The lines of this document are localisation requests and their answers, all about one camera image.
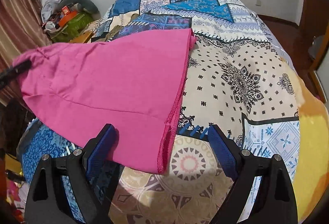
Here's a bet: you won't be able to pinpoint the pink pants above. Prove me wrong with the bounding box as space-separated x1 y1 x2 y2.
13 28 196 174

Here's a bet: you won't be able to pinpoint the yellow blanket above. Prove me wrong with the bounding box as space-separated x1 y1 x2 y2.
284 64 328 223

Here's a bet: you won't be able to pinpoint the striped pink curtain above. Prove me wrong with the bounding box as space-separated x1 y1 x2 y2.
0 0 52 107

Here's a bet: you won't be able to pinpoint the green bag with clutter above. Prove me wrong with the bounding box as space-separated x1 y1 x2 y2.
41 0 100 43

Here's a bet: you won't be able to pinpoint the yellow wooden board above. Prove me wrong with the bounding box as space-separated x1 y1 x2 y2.
69 31 93 43

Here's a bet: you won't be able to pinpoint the olive green folded pants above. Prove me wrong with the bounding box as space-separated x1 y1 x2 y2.
94 12 139 41

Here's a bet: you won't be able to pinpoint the patchwork patterned bedsheet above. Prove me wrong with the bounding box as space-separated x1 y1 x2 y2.
18 0 301 223

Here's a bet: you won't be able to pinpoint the white wall socket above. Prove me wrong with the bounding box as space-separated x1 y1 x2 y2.
255 0 262 6

